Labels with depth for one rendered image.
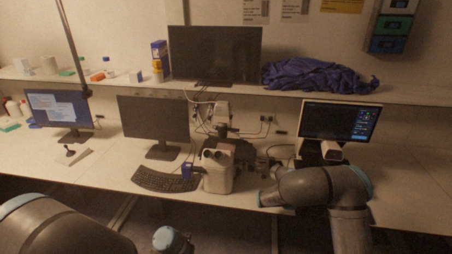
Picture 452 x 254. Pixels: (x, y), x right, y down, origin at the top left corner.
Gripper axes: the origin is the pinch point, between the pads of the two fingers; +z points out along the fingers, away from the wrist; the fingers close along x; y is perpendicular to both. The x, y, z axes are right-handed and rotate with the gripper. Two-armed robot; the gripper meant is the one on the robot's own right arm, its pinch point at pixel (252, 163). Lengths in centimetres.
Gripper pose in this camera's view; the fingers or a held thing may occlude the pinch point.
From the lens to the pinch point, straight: 155.2
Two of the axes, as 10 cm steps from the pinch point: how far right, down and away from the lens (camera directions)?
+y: 2.5, 9.6, 1.2
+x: 8.2, -2.7, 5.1
